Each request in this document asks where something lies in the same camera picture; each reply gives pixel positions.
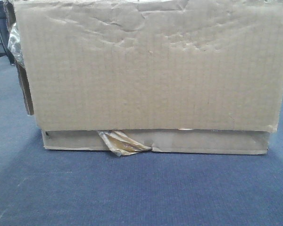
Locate plain brown cardboard box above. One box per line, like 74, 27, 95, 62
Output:
11, 0, 283, 156

